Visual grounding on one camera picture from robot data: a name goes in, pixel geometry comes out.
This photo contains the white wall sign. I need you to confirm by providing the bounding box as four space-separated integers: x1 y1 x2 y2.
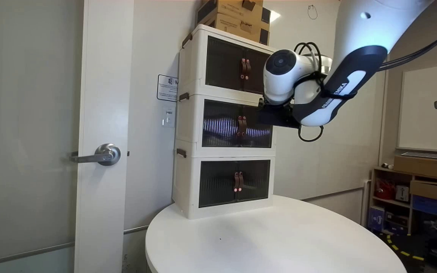
157 73 179 103

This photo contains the tall blue box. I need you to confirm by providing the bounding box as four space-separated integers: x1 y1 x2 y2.
369 203 387 233

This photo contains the white stacked storage cabinet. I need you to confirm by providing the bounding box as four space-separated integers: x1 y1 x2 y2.
172 22 284 220

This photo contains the white wall switch plate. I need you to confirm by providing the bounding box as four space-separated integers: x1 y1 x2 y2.
160 110 175 127

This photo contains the wooden shelf unit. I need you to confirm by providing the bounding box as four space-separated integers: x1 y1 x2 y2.
369 165 437 239

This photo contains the wide blue box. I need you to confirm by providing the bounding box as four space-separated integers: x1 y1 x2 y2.
412 195 437 218

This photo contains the silver door lever handle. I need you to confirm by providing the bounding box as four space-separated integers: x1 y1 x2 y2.
72 142 123 167

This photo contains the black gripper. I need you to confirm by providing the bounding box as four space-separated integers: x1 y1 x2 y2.
252 103 304 129

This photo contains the flat wide cardboard box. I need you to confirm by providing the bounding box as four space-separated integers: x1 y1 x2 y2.
393 150 437 180

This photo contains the red storage item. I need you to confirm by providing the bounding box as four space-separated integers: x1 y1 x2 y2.
375 179 398 201

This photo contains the small brown cardboard box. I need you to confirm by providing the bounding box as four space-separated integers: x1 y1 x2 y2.
410 179 437 201

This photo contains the white door with glass panel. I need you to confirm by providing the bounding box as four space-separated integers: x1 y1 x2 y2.
0 0 135 273

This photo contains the small grey box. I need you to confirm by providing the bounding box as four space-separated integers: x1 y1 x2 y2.
395 183 412 203

